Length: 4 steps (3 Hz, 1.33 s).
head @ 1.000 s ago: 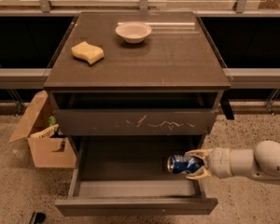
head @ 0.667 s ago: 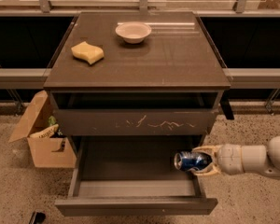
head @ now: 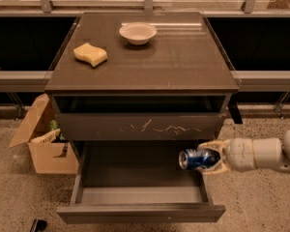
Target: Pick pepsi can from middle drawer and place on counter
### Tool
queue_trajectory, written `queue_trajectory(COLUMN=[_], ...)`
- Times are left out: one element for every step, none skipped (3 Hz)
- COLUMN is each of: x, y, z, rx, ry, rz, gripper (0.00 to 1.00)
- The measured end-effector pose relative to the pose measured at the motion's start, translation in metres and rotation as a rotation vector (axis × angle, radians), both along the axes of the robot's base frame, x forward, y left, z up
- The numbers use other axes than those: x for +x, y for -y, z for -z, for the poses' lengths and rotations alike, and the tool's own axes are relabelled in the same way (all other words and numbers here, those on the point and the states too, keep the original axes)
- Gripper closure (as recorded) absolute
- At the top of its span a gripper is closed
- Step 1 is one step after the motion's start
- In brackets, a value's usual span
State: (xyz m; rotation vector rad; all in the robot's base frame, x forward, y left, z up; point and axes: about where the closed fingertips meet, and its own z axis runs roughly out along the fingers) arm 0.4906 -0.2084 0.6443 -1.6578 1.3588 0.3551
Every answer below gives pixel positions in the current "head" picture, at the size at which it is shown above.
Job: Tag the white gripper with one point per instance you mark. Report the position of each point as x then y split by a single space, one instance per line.
239 154

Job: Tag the blue pepsi can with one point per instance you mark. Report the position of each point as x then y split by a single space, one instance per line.
200 158

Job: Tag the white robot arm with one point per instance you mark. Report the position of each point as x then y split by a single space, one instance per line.
271 153

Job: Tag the open middle drawer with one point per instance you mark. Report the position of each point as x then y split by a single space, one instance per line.
137 182

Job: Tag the dark grey drawer cabinet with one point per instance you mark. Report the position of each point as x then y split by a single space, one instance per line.
182 59

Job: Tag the scratched top drawer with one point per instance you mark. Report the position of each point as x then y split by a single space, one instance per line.
117 118

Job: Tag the white ceramic bowl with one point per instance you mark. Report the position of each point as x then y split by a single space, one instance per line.
138 33

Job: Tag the yellow sponge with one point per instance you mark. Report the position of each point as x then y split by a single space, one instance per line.
90 54

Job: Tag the brown cardboard box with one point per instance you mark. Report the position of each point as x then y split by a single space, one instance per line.
48 158

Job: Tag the small black floor object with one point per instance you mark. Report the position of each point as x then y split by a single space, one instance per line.
38 225

